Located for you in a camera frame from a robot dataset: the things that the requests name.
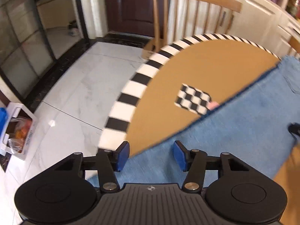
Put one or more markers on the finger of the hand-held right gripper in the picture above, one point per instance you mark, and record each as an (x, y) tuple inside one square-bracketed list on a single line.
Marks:
[(294, 130)]

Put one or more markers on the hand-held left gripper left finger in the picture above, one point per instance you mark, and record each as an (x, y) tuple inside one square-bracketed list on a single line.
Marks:
[(123, 155)]

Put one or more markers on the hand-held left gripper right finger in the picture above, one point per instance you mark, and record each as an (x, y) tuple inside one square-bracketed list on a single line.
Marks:
[(179, 155)]

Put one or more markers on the brown table mat checked border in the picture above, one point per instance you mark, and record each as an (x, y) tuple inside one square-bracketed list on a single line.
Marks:
[(187, 70)]

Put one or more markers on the plastic bag of oranges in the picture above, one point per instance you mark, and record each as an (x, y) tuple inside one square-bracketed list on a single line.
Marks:
[(20, 131)]

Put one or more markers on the white cardboard box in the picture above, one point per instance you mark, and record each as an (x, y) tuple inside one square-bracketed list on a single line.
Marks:
[(15, 109)]

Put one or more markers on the white cabinet with shelves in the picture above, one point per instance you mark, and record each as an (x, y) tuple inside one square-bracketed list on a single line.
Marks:
[(257, 16)]

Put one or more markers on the shoes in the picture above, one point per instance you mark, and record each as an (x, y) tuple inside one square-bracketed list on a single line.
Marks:
[(72, 29)]

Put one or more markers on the glass sliding door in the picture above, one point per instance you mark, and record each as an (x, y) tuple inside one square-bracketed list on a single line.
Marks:
[(23, 51)]

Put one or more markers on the dark wooden door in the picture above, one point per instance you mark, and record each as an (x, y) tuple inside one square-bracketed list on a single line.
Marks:
[(131, 4)]

